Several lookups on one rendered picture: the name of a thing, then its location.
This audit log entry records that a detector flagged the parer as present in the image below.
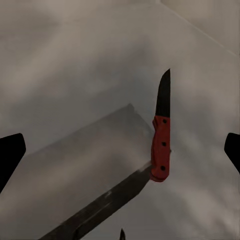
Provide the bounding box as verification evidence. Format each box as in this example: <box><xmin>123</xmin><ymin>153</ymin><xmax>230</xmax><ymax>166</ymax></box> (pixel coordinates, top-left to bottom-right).
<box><xmin>150</xmin><ymin>70</ymin><xmax>171</xmax><ymax>180</ymax></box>

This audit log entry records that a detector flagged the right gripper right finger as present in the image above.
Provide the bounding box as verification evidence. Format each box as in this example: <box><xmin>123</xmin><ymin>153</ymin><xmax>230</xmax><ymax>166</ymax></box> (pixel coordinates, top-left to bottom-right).
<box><xmin>224</xmin><ymin>133</ymin><xmax>240</xmax><ymax>173</ymax></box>

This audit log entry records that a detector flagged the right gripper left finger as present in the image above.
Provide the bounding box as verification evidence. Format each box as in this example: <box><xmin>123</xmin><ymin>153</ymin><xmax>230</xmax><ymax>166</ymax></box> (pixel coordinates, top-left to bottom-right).
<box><xmin>0</xmin><ymin>133</ymin><xmax>26</xmax><ymax>193</ymax></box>

